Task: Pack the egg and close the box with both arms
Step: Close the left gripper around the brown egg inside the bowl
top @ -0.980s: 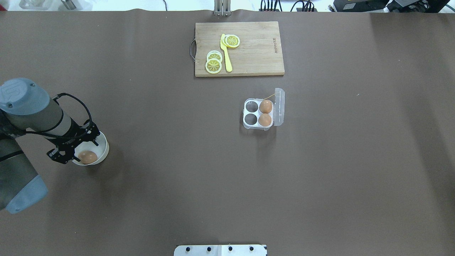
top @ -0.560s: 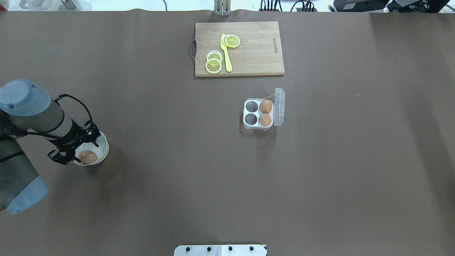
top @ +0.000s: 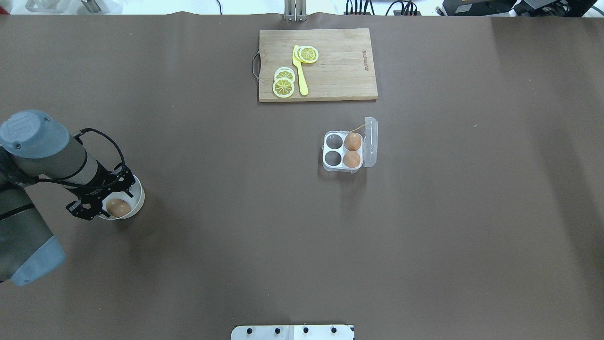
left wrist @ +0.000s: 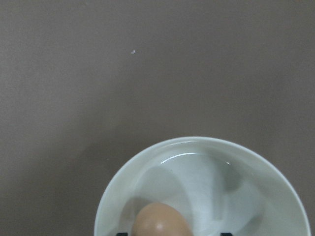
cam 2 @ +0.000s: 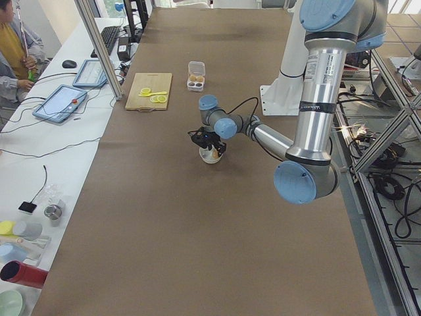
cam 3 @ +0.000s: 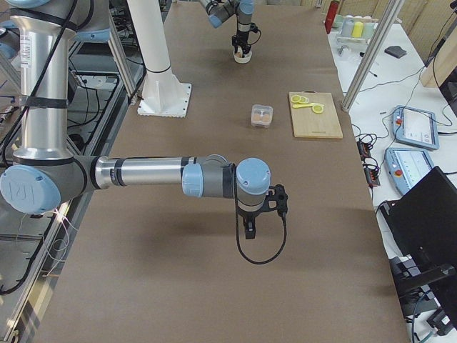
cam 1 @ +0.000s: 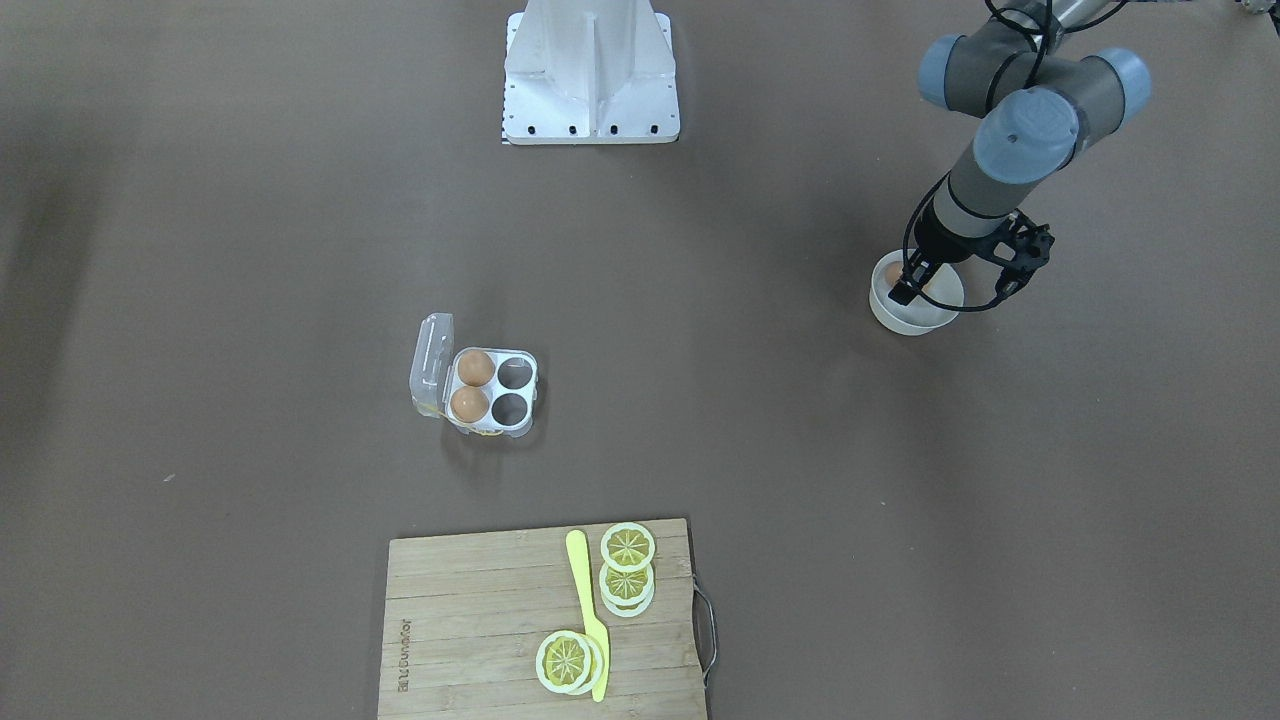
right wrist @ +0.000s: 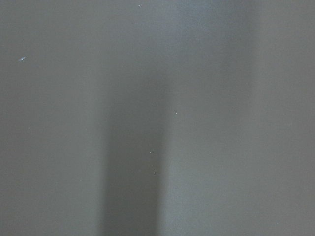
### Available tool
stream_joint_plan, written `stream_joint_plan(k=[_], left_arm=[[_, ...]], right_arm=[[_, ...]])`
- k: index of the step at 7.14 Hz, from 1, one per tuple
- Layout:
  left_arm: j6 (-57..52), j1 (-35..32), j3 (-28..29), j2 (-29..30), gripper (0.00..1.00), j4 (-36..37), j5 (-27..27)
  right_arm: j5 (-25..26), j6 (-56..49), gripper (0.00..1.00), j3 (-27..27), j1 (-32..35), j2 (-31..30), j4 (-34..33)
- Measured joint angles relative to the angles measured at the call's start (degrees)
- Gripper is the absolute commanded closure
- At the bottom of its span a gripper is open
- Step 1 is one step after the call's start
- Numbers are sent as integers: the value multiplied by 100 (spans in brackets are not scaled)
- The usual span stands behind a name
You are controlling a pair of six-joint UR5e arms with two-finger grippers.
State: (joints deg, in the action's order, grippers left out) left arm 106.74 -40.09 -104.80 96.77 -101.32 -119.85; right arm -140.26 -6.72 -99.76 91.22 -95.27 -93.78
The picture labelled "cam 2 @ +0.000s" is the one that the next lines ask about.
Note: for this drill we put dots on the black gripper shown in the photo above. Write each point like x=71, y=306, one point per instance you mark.
x=214, y=141

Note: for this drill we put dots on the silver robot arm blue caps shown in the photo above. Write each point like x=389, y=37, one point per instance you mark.
x=333, y=29

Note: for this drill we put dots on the clear plastic egg box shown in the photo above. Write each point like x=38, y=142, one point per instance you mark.
x=196, y=76

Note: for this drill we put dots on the white bowl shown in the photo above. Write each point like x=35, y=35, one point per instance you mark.
x=206, y=155

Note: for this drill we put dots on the yellow lemon slice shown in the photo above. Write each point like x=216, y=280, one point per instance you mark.
x=158, y=99
x=145, y=91

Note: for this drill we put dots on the yellow plastic knife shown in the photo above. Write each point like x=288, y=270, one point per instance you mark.
x=152, y=94

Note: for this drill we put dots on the wooden cutting board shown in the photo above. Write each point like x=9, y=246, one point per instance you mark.
x=158, y=82

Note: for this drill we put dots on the black power adapter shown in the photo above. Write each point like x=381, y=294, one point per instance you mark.
x=123, y=50

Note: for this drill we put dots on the blue teach pendant tablet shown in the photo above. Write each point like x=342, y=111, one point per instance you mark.
x=60, y=104
x=90, y=75

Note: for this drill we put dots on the black keyboard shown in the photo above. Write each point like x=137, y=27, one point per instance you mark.
x=109, y=35

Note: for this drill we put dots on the black computer mouse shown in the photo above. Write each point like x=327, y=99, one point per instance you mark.
x=69, y=64

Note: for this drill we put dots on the steel cylinder cup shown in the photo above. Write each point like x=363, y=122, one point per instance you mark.
x=54, y=213

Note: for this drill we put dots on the black square pad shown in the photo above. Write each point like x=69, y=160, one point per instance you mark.
x=27, y=207

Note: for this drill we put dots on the grey cup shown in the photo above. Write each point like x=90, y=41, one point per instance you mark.
x=29, y=231

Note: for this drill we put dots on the person in yellow shirt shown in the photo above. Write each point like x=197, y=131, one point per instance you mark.
x=22, y=58

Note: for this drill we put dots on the yellow cup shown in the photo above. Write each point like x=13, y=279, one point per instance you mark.
x=6, y=228

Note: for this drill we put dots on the light blue cup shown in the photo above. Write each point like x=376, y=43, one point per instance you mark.
x=12, y=252

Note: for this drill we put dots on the red cylinder cup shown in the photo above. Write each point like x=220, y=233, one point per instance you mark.
x=23, y=274

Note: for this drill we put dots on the green bowl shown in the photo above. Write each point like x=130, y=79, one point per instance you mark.
x=12, y=303

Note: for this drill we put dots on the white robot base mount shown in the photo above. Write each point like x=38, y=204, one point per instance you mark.
x=282, y=97

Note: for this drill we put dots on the aluminium frame post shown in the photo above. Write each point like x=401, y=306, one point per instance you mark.
x=88, y=19

